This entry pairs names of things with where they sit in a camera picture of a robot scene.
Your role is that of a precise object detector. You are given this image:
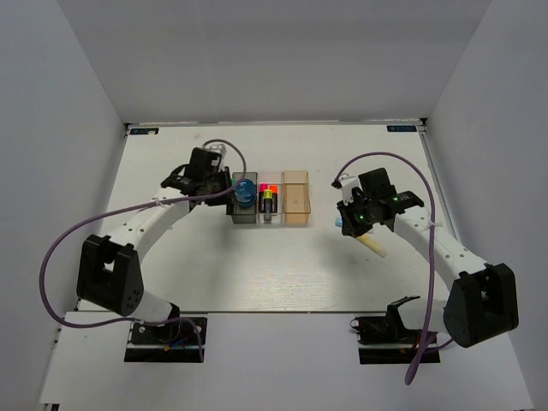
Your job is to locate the blue tape roll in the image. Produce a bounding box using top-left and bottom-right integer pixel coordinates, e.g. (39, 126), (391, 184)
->
(234, 178), (257, 209)

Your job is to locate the pale yellow pen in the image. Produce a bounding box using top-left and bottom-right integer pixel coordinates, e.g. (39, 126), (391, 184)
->
(356, 235), (388, 258)

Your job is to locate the pink cap highlighter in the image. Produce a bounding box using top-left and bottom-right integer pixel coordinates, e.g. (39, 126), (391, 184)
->
(258, 183), (268, 213)

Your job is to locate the yellow cap highlighter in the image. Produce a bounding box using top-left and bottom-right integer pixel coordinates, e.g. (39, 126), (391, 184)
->
(263, 188), (273, 222)

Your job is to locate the orange cap highlighter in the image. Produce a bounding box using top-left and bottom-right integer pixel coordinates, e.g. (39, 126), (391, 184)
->
(269, 184), (279, 214)

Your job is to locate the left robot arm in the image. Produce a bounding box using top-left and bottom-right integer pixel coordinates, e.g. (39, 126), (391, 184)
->
(76, 143), (231, 342)

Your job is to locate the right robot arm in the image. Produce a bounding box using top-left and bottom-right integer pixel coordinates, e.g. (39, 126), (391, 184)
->
(332, 168), (519, 348)

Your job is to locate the grey transparent container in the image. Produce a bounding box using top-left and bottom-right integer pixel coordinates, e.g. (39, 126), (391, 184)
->
(231, 171), (258, 224)

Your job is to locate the clear transparent container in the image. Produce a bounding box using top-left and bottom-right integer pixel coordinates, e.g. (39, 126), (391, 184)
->
(257, 171), (283, 225)

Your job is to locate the left corner label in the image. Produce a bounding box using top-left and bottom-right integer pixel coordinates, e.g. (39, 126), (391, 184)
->
(129, 128), (159, 135)

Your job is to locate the corner label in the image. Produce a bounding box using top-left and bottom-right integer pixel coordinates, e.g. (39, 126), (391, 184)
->
(386, 124), (417, 133)
(129, 128), (159, 135)

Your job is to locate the right corner label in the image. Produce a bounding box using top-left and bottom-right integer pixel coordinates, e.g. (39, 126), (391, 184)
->
(386, 124), (417, 133)

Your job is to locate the amber transparent container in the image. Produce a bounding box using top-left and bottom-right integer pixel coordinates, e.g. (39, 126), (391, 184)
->
(282, 170), (311, 226)

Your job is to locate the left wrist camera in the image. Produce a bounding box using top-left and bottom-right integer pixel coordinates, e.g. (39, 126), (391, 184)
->
(207, 143), (227, 162)

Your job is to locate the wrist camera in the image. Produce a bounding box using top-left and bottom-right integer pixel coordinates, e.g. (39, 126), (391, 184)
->
(331, 172), (360, 206)
(207, 143), (227, 162)

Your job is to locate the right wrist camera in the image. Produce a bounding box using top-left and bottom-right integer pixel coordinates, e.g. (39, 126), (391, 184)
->
(331, 172), (360, 206)

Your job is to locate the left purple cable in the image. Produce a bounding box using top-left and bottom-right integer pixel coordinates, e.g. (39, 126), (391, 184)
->
(39, 139), (249, 363)

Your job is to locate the purple cable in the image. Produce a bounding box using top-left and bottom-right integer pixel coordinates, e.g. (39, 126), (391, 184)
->
(39, 139), (249, 363)
(333, 152), (455, 385)

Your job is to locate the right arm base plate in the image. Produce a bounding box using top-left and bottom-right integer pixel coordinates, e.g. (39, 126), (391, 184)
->
(349, 315), (421, 365)

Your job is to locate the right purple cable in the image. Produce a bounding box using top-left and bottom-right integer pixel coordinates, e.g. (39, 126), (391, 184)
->
(333, 152), (455, 385)

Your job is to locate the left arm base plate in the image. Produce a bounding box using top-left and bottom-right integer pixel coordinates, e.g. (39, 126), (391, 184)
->
(124, 317), (208, 364)

